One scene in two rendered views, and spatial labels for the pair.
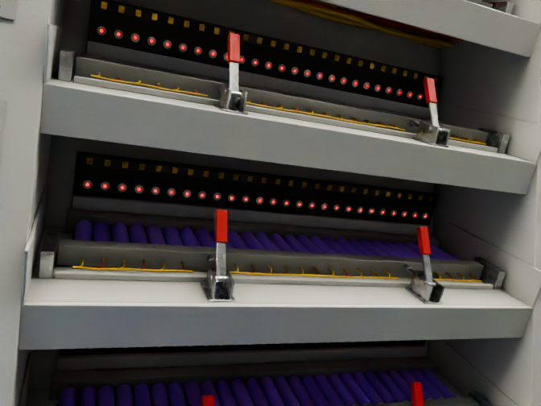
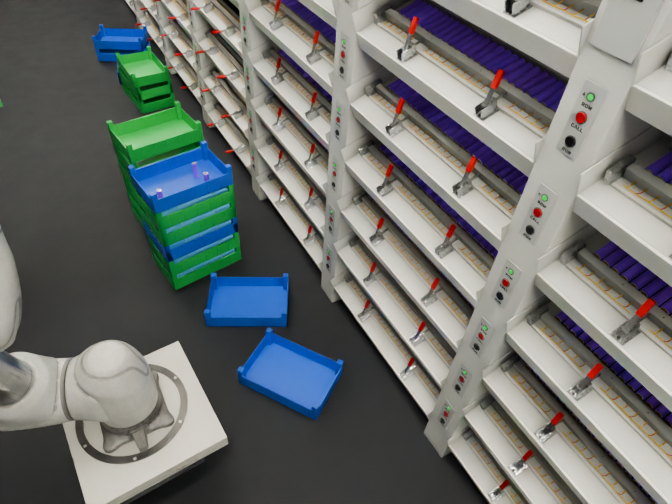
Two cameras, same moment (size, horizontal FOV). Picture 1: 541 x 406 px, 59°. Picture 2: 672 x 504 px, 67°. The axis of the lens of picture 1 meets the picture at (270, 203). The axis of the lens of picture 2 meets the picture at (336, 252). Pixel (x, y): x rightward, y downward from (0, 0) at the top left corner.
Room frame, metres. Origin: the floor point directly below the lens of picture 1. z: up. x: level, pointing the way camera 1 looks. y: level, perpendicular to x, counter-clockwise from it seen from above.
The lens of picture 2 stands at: (0.16, -1.03, 1.56)
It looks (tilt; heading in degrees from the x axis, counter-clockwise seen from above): 45 degrees down; 79
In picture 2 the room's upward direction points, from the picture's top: 5 degrees clockwise
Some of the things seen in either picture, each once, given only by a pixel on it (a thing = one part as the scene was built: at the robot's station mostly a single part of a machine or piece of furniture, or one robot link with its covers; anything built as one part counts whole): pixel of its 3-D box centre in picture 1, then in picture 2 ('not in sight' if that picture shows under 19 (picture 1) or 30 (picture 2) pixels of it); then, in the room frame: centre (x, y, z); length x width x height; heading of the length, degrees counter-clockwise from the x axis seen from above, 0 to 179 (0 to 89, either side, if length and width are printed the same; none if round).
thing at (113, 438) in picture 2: not in sight; (132, 411); (-0.21, -0.33, 0.27); 0.22 x 0.18 x 0.06; 112
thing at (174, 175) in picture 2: not in sight; (181, 175); (-0.12, 0.49, 0.44); 0.30 x 0.20 x 0.08; 30
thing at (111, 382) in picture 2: not in sight; (113, 380); (-0.23, -0.31, 0.41); 0.18 x 0.16 x 0.22; 3
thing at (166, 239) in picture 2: not in sight; (188, 209); (-0.12, 0.49, 0.28); 0.30 x 0.20 x 0.08; 30
